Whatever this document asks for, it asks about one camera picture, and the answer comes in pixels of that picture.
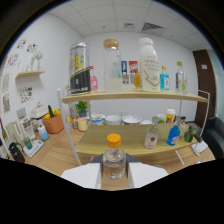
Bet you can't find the green potted plant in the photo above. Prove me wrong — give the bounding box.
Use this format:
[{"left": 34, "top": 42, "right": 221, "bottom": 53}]
[{"left": 74, "top": 100, "right": 90, "bottom": 118}]

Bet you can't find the blue liquid bottle silver cap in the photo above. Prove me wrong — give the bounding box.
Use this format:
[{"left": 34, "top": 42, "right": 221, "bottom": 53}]
[{"left": 166, "top": 124, "right": 181, "bottom": 147}]

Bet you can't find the yellow jar red white lid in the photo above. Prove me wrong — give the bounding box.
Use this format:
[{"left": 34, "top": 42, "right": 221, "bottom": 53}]
[{"left": 165, "top": 107, "right": 177, "bottom": 124}]

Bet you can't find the white tray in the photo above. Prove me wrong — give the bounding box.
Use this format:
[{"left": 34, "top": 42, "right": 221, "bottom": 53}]
[{"left": 22, "top": 139, "right": 45, "bottom": 159}]

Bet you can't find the white notebook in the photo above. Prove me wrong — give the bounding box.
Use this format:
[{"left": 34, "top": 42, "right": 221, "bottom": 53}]
[{"left": 191, "top": 139, "right": 209, "bottom": 156}]

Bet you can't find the white bowl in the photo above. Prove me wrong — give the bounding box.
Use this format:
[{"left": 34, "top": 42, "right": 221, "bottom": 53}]
[
  {"left": 121, "top": 114, "right": 142, "bottom": 126},
  {"left": 105, "top": 114, "right": 122, "bottom": 126},
  {"left": 139, "top": 119, "right": 154, "bottom": 126}
]

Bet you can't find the black cylindrical object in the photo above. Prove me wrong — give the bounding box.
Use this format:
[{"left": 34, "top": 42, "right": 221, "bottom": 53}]
[{"left": 194, "top": 132, "right": 204, "bottom": 144}]

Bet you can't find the pink liquid bottle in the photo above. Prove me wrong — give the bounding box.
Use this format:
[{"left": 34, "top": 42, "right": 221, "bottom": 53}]
[{"left": 89, "top": 65, "right": 99, "bottom": 92}]

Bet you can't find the clear bottle orange cap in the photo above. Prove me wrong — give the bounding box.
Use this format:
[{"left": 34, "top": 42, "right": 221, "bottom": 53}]
[{"left": 102, "top": 133, "right": 127, "bottom": 181}]

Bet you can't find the white and blue canister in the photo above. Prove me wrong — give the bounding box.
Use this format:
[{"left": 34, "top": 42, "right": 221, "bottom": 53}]
[{"left": 37, "top": 124, "right": 50, "bottom": 142}]

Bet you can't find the clear bottle red label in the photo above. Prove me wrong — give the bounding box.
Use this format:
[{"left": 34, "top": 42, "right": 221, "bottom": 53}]
[{"left": 143, "top": 123, "right": 160, "bottom": 150}]

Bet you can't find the blue patterned bowl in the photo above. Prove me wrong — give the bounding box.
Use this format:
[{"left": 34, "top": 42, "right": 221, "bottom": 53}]
[{"left": 88, "top": 113, "right": 107, "bottom": 127}]

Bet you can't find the brown door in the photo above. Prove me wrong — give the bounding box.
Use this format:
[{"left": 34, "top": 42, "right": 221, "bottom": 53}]
[{"left": 192, "top": 49, "right": 213, "bottom": 129}]

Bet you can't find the ceiling air vent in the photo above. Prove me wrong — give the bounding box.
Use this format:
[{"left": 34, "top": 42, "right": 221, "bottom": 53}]
[{"left": 141, "top": 22, "right": 164, "bottom": 33}]

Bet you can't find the two-tier wooden shelf rack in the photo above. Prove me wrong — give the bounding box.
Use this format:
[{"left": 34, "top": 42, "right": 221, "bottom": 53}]
[{"left": 56, "top": 87, "right": 211, "bottom": 167}]

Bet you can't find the clear bottle green cap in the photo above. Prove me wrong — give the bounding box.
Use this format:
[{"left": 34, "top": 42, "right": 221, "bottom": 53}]
[{"left": 175, "top": 61, "right": 188, "bottom": 96}]

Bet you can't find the light blue bottle yellow cap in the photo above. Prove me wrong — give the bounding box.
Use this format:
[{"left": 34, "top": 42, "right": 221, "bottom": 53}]
[{"left": 160, "top": 65, "right": 171, "bottom": 92}]

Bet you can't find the wooden wall shelf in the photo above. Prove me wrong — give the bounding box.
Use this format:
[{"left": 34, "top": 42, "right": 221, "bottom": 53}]
[{"left": 14, "top": 69, "right": 47, "bottom": 80}]

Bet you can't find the white kitchen appliance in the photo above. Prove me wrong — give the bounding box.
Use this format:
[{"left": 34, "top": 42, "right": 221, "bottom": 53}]
[{"left": 30, "top": 102, "right": 49, "bottom": 120}]

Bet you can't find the black office chair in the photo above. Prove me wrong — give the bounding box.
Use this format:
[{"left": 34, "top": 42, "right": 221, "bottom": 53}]
[{"left": 203, "top": 115, "right": 224, "bottom": 160}]

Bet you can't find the green and white cup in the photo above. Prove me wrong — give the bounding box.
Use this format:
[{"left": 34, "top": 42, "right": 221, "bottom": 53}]
[{"left": 156, "top": 113, "right": 167, "bottom": 124}]

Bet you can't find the red wall poster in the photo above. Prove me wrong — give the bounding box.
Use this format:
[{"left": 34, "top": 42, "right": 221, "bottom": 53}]
[{"left": 128, "top": 60, "right": 139, "bottom": 75}]

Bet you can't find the large white bottle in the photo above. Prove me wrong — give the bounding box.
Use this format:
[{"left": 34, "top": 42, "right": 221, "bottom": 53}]
[{"left": 138, "top": 37, "right": 161, "bottom": 93}]

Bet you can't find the black kettle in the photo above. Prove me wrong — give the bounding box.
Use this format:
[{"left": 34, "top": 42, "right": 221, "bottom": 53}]
[{"left": 8, "top": 142, "right": 26, "bottom": 164}]

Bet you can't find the tall glass bottle cork lid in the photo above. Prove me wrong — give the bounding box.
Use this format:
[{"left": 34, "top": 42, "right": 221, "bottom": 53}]
[{"left": 102, "top": 37, "right": 123, "bottom": 94}]

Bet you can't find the orange storage basket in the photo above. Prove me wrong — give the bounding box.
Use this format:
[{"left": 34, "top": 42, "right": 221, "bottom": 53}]
[{"left": 42, "top": 111, "right": 65, "bottom": 135}]

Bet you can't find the blue wall poster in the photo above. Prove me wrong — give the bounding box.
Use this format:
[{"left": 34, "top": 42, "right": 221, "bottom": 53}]
[{"left": 120, "top": 60, "right": 128, "bottom": 75}]

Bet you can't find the green lime bottle dark cap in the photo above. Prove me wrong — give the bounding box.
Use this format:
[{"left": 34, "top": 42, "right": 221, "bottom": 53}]
[{"left": 182, "top": 124, "right": 198, "bottom": 144}]

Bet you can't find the yellow mug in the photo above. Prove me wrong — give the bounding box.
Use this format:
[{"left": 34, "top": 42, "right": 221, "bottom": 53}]
[{"left": 76, "top": 117, "right": 90, "bottom": 133}]

